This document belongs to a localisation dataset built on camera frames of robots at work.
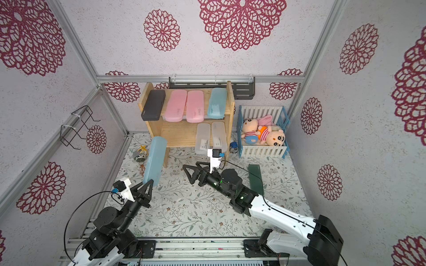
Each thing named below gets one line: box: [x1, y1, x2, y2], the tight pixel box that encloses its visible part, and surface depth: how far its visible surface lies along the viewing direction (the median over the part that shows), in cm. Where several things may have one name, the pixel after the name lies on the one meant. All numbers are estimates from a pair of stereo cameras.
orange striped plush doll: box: [255, 125, 286, 147], surface depth 103 cm
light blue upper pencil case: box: [207, 87, 227, 120], surface depth 72 cm
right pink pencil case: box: [186, 90, 205, 124], surface depth 70 cm
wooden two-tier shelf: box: [138, 80, 236, 168], surface depth 78 cm
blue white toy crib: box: [236, 105, 291, 160], surface depth 108 cm
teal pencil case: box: [142, 136, 168, 187], surface depth 68 cm
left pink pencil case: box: [165, 89, 188, 123], surface depth 73 cm
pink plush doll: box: [240, 114, 274, 145], surface depth 108 cm
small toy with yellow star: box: [132, 145, 149, 163], surface depth 102 cm
